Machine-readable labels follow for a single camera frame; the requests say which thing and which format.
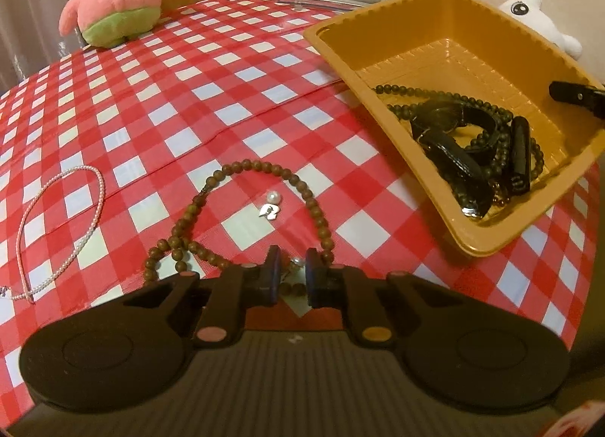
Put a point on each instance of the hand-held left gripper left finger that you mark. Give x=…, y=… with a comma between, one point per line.
x=272, y=274

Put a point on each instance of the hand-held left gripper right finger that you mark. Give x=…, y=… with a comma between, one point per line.
x=312, y=276

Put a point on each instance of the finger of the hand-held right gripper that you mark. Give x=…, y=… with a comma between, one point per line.
x=574, y=94

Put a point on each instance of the pearl earring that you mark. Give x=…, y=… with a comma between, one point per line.
x=295, y=263
x=272, y=198

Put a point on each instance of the black fitness tracker band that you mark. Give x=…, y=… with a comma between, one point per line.
x=520, y=153

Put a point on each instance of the black wristband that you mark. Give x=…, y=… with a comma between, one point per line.
x=456, y=158

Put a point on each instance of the black wristwatch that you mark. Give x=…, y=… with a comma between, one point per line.
x=439, y=118

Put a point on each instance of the yellow plastic tray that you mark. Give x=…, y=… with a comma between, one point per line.
x=425, y=44

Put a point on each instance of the white cat plush toy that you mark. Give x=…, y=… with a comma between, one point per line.
x=529, y=9

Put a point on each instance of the red white checkered tablecloth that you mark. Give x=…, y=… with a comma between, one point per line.
x=142, y=110

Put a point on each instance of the sheer patterned curtain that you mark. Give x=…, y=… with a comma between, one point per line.
x=33, y=2

